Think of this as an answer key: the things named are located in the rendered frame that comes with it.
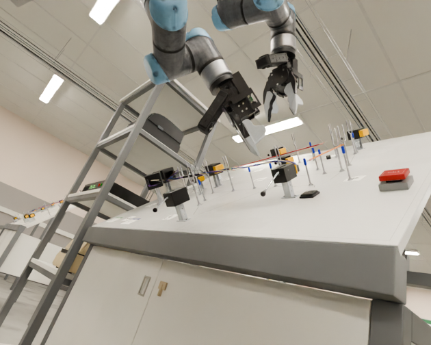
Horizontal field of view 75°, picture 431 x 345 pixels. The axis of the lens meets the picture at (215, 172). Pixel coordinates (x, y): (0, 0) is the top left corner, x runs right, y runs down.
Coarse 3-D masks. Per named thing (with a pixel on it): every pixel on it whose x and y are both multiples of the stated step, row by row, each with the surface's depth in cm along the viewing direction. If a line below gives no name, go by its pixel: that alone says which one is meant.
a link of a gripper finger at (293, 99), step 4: (288, 84) 79; (288, 88) 79; (292, 88) 78; (288, 92) 79; (292, 92) 78; (288, 96) 78; (292, 96) 77; (296, 96) 77; (288, 100) 78; (292, 100) 77; (296, 100) 77; (300, 100) 81; (292, 104) 77; (296, 104) 77; (300, 104) 80; (292, 108) 77; (296, 108) 77; (292, 112) 77
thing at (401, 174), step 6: (402, 168) 63; (408, 168) 62; (384, 174) 63; (390, 174) 61; (396, 174) 60; (402, 174) 59; (408, 174) 61; (384, 180) 62; (390, 180) 61; (396, 180) 61; (402, 180) 61
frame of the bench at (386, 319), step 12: (72, 288) 113; (372, 300) 41; (60, 312) 109; (372, 312) 40; (384, 312) 39; (396, 312) 38; (408, 312) 39; (372, 324) 39; (384, 324) 38; (396, 324) 37; (408, 324) 38; (420, 324) 42; (48, 336) 106; (372, 336) 38; (384, 336) 38; (396, 336) 37; (408, 336) 38; (420, 336) 41
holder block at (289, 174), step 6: (276, 168) 77; (282, 168) 75; (288, 168) 76; (294, 168) 78; (282, 174) 76; (288, 174) 76; (294, 174) 78; (276, 180) 77; (282, 180) 76; (288, 180) 76
